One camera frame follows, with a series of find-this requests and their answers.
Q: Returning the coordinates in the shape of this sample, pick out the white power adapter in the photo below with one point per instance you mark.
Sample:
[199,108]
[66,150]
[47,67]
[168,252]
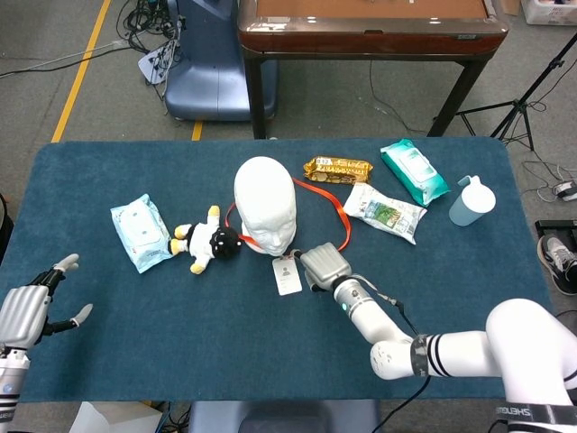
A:
[565,189]

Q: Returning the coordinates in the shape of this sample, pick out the black tripod stand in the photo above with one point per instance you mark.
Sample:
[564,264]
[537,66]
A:
[518,108]

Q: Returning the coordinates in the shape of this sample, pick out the blue felt table mat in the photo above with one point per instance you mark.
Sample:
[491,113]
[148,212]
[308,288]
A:
[203,338]

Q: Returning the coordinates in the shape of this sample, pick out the brown cardboard box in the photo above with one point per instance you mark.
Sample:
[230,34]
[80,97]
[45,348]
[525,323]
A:
[509,5]

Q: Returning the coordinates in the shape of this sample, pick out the black rounded object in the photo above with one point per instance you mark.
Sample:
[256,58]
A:
[5,230]

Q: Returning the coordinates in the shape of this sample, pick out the green wet wipes pack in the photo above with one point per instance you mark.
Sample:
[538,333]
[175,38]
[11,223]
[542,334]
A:
[414,171]

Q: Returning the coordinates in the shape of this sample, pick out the black and white plush toy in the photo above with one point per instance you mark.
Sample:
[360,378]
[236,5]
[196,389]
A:
[203,241]

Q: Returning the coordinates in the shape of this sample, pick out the white box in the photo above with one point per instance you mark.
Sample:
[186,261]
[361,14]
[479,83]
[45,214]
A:
[117,419]

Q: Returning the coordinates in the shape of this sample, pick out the white storage crate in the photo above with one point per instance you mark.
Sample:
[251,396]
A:
[547,13]

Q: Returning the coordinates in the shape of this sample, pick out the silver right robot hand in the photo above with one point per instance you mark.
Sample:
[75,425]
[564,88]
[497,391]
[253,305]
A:
[324,266]

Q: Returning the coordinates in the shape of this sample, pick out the blue machine base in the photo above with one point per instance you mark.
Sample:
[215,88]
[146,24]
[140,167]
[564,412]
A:
[207,81]

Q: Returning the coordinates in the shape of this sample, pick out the white power strip board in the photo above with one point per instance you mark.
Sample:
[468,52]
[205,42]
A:
[155,63]

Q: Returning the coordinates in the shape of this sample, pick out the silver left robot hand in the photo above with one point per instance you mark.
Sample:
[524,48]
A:
[22,315]

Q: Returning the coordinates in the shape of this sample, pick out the pale blue lidded cup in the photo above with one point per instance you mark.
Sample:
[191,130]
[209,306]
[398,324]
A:
[473,203]

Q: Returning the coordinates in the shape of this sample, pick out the black foot pedal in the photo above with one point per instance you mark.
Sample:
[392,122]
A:
[556,227]

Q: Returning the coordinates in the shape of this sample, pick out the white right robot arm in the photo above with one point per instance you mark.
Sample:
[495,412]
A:
[473,356]

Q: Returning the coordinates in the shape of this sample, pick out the white foam mannequin head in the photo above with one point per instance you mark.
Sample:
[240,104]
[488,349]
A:
[265,198]

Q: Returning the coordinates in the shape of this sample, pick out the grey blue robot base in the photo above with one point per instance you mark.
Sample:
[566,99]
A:
[284,417]

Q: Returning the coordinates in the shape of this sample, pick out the gold biscuit packet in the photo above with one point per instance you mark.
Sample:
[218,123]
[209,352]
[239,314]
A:
[338,170]

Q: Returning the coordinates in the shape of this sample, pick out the grey black sneaker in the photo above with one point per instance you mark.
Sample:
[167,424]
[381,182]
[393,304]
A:
[561,261]

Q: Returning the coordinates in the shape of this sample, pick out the white snack bag green print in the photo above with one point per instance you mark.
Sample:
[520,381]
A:
[383,212]

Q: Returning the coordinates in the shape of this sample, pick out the light blue wet wipes pack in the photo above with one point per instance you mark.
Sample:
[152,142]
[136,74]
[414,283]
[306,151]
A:
[140,230]

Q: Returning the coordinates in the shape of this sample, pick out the brown mahjong table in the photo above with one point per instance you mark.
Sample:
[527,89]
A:
[369,38]

